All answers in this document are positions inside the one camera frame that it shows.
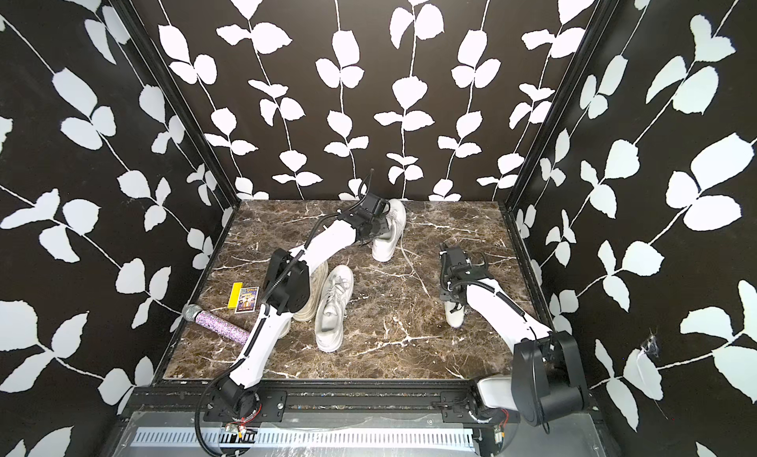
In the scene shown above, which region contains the white sneaker one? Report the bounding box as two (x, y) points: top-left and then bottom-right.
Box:
(372, 199), (406, 263)
(315, 265), (355, 353)

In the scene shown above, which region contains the white shoe insole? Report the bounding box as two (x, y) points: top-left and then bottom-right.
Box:
(444, 301), (465, 329)

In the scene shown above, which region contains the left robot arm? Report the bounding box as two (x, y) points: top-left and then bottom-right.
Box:
(195, 182), (390, 425)

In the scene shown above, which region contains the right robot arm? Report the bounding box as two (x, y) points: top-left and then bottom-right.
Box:
(439, 243), (589, 427)

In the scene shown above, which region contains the beige sneaker right one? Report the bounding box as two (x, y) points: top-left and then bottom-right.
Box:
(293, 262), (328, 322)

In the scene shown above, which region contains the small printed card pack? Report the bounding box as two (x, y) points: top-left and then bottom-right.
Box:
(235, 287), (259, 314)

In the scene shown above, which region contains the yellow small box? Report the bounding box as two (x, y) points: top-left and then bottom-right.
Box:
(227, 282), (244, 309)

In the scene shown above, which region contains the white slotted cable duct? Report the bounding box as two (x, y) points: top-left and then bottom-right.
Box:
(127, 427), (477, 452)

